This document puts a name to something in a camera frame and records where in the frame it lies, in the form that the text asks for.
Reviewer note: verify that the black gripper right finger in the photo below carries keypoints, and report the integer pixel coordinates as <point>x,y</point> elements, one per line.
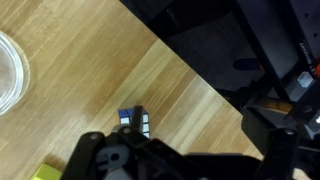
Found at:
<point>280,146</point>

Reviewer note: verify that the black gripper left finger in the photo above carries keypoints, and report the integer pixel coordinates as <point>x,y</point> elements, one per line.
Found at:
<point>137,116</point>

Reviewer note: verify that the small Rubik's cube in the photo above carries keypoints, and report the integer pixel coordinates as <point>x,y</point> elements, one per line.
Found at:
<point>125,116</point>

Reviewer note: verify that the yellow wooden block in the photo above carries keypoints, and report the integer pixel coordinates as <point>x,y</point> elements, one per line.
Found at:
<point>45,173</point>

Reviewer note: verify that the clear glass dish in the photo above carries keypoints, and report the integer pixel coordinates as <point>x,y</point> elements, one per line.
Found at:
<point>10,76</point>

